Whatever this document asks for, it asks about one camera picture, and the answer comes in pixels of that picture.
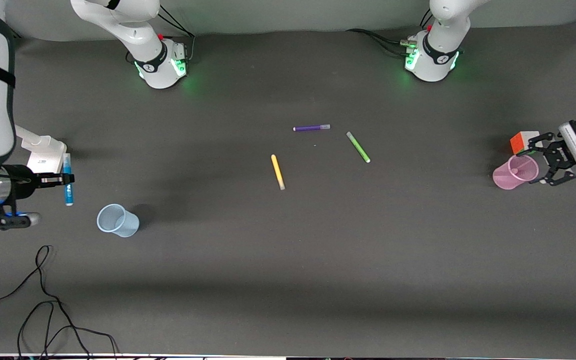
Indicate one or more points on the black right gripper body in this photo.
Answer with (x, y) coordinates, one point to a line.
(21, 182)

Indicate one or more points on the blue marker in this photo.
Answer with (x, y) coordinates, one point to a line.
(69, 197)

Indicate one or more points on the pink marker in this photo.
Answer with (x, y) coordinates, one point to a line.
(514, 171)

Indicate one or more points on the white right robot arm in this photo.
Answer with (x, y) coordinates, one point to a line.
(138, 30)

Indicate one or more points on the orange green white cube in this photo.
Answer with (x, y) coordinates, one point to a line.
(523, 141)

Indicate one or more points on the translucent pink cup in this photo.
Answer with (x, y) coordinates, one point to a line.
(505, 180)

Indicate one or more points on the translucent blue cup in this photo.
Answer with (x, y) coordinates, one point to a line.
(118, 221)

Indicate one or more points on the green marker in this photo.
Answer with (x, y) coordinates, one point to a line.
(358, 146)

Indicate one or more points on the yellow marker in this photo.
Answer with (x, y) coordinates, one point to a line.
(277, 171)

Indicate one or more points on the purple marker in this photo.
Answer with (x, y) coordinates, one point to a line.
(311, 128)

